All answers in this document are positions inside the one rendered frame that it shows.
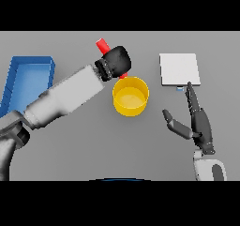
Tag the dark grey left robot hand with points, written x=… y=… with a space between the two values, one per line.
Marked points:
x=116 y=62

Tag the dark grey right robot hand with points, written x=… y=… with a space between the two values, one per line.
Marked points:
x=200 y=123

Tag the red beaker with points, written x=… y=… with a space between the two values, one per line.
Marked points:
x=102 y=46

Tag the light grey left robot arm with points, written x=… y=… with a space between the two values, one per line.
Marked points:
x=62 y=95

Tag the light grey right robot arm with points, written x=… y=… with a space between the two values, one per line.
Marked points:
x=206 y=170

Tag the yellow bowl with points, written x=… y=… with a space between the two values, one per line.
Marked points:
x=130 y=97

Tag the pale square measuring scale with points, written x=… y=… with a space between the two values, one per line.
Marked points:
x=179 y=68

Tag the blue tray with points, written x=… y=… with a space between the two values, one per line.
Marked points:
x=26 y=82

